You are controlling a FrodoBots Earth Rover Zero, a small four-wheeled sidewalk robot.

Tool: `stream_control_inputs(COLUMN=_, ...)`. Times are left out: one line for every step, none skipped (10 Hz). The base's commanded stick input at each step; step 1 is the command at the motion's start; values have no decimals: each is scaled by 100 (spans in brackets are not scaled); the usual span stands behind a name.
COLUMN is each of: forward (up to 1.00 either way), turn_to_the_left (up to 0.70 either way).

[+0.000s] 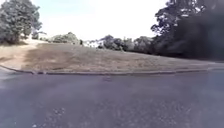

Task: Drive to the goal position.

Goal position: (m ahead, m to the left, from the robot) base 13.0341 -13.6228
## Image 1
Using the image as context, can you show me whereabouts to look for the dry brown grass field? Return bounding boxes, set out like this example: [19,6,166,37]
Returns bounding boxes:
[0,41,224,74]

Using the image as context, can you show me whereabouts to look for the grey stone kerb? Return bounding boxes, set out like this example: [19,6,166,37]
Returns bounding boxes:
[0,64,224,76]

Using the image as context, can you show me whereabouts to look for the row of green bushes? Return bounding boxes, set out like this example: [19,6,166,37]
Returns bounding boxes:
[48,31,155,54]

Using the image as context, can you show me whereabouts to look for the white building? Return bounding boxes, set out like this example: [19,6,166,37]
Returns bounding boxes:
[83,39,104,49]

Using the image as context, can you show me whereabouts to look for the grey asphalt road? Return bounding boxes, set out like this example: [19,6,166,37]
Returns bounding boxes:
[0,66,224,128]

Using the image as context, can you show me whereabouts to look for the dark large trees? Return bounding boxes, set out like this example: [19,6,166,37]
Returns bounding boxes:
[150,0,224,62]

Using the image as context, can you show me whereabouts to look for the pale dirt path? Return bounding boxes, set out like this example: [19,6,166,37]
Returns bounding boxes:
[0,39,48,71]

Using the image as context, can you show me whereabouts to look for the large green tree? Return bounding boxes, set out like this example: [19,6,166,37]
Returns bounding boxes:
[0,0,43,45]

